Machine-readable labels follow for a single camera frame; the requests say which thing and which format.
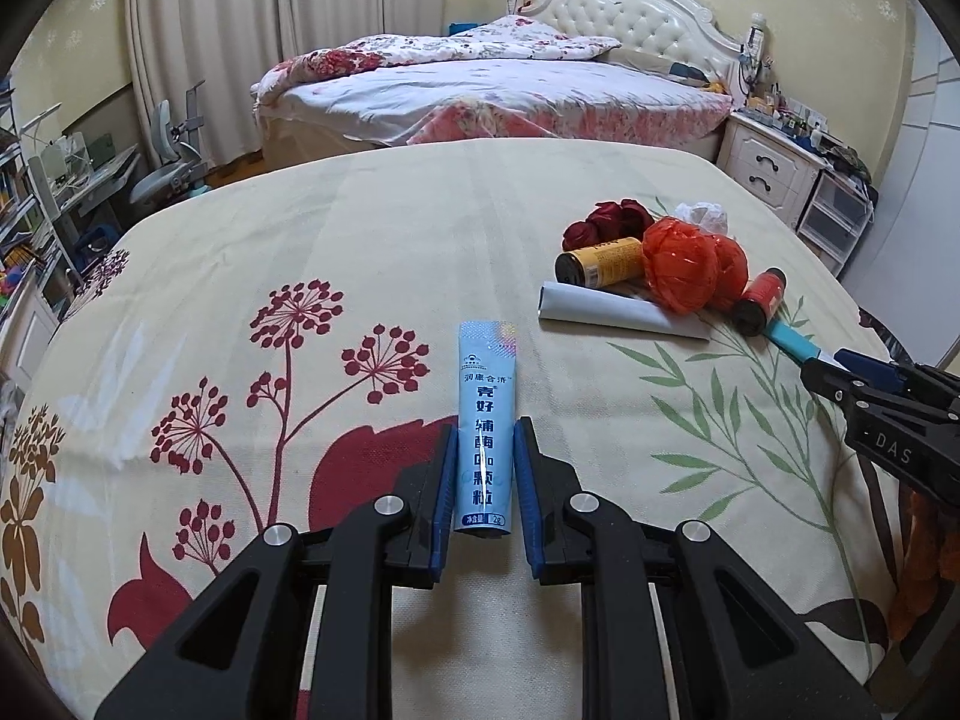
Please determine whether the white blue toothpaste tube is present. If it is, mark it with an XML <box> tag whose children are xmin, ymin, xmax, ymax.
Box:
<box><xmin>763</xmin><ymin>319</ymin><xmax>838</xmax><ymax>366</ymax></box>

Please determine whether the red bottle black cap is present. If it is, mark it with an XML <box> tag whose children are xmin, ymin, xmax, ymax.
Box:
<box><xmin>731</xmin><ymin>268</ymin><xmax>788</xmax><ymax>337</ymax></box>

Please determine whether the red plastic bag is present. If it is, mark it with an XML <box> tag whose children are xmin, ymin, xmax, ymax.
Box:
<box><xmin>641</xmin><ymin>216</ymin><xmax>748</xmax><ymax>316</ymax></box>

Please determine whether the white plastic bag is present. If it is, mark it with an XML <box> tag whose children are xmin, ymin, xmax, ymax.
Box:
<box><xmin>672</xmin><ymin>202</ymin><xmax>729</xmax><ymax>236</ymax></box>

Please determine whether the light blue tube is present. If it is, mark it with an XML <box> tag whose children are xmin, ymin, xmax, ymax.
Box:
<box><xmin>454</xmin><ymin>320</ymin><xmax>517</xmax><ymax>538</ymax></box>

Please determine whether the yellow can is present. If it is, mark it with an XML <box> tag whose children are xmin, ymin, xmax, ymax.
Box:
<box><xmin>555</xmin><ymin>238</ymin><xmax>644</xmax><ymax>289</ymax></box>

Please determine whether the dark red satin cloth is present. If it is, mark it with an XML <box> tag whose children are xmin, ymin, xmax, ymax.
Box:
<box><xmin>562</xmin><ymin>199</ymin><xmax>654</xmax><ymax>252</ymax></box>

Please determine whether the white paper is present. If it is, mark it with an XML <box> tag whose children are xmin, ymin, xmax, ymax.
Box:
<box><xmin>539</xmin><ymin>281</ymin><xmax>711</xmax><ymax>340</ymax></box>

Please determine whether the black lined trash bin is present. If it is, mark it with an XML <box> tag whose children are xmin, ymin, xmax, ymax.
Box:
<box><xmin>857</xmin><ymin>305</ymin><xmax>960</xmax><ymax>714</ymax></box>

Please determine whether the white sliding wardrobe door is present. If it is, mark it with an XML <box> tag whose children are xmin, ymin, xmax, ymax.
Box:
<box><xmin>841</xmin><ymin>5</ymin><xmax>958</xmax><ymax>369</ymax></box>

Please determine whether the plastic drawer unit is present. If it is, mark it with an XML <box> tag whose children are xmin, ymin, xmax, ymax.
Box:
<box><xmin>796</xmin><ymin>169</ymin><xmax>875</xmax><ymax>278</ymax></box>

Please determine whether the white nightstand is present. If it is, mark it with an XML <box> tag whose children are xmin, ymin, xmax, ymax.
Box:
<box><xmin>718</xmin><ymin>110</ymin><xmax>827</xmax><ymax>229</ymax></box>

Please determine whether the floral beige bed cover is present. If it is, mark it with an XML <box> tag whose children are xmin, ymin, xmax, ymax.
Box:
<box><xmin>2</xmin><ymin>140</ymin><xmax>900</xmax><ymax>718</ymax></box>

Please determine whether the white tufted bed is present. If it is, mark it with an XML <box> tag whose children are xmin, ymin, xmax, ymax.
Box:
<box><xmin>254</xmin><ymin>0</ymin><xmax>748</xmax><ymax>166</ymax></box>

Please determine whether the cluttered desk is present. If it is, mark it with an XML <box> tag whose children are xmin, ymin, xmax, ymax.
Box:
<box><xmin>0</xmin><ymin>73</ymin><xmax>145</xmax><ymax>361</ymax></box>

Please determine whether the floral duvet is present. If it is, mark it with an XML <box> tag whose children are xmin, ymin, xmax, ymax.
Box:
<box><xmin>250</xmin><ymin>11</ymin><xmax>623</xmax><ymax>107</ymax></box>

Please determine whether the grey desk chair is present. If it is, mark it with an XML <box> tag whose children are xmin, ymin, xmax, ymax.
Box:
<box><xmin>130</xmin><ymin>80</ymin><xmax>210</xmax><ymax>206</ymax></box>

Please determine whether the beige curtain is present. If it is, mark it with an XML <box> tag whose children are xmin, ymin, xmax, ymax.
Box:
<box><xmin>125</xmin><ymin>0</ymin><xmax>444</xmax><ymax>166</ymax></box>

